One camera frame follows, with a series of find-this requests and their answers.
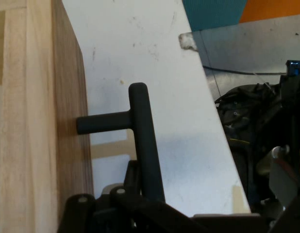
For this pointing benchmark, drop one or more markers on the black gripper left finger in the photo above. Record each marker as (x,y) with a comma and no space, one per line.
(77,216)

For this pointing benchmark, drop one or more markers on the black bag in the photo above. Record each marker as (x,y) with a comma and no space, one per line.
(249,116)

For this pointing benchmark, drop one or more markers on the white tape patch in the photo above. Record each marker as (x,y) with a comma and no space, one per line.
(187,41)

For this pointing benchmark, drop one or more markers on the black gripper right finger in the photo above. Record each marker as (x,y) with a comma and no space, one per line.
(179,224)

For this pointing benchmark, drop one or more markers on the teal foam floor mat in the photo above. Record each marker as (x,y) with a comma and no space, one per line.
(213,12)

